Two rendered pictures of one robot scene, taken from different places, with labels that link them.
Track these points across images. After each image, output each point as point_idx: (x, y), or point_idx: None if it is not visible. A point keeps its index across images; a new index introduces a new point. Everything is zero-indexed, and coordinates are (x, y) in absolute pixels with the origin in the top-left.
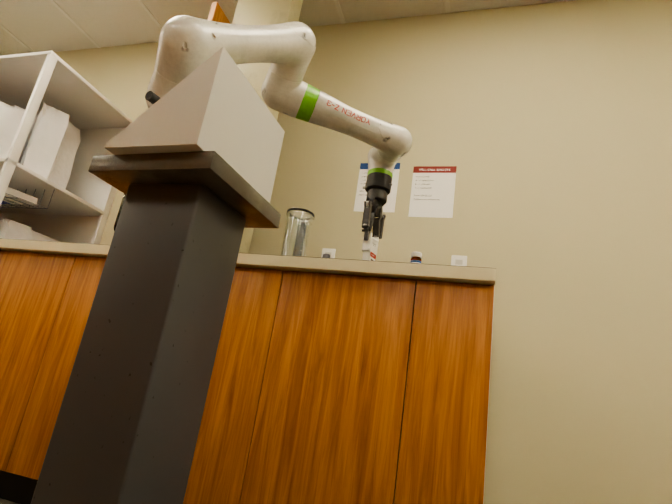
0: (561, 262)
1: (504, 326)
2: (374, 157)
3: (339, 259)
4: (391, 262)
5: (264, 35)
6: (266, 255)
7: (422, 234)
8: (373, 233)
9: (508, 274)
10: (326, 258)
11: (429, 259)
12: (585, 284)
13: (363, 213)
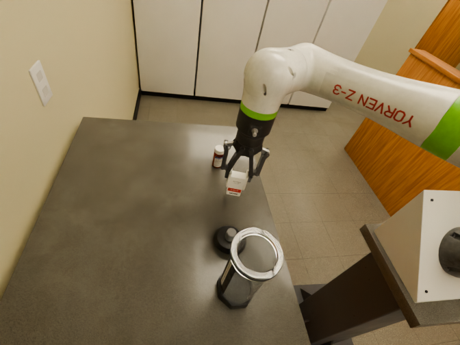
0: (75, 20)
1: (80, 113)
2: (288, 94)
3: (270, 212)
4: (259, 175)
5: None
6: (294, 291)
7: None
8: (231, 168)
9: (64, 59)
10: (274, 223)
11: (16, 98)
12: (86, 35)
13: (263, 165)
